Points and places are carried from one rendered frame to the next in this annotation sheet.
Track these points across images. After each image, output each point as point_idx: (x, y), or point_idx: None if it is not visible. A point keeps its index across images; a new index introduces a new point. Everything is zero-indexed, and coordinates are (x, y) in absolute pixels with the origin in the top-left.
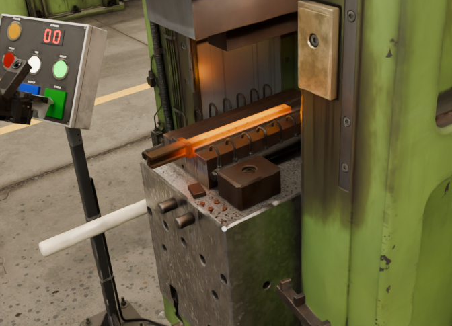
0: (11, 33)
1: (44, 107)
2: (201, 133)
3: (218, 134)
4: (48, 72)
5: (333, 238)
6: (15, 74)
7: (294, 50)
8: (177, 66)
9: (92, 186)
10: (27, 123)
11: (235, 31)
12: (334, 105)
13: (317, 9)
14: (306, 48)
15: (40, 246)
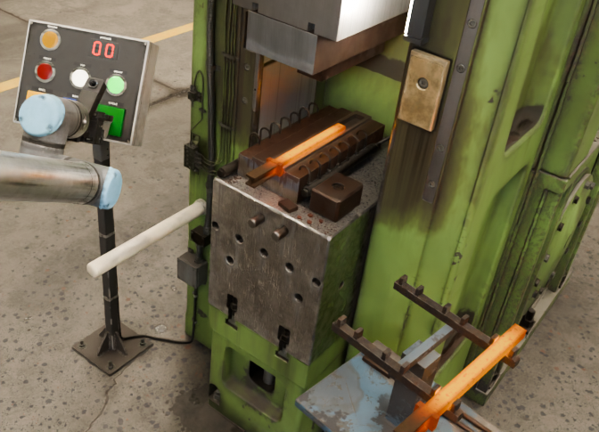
0: (45, 43)
1: (108, 126)
2: (277, 152)
3: (299, 153)
4: None
5: (408, 241)
6: (94, 93)
7: None
8: (235, 85)
9: None
10: (101, 143)
11: None
12: (430, 134)
13: (430, 60)
14: (414, 88)
15: (92, 266)
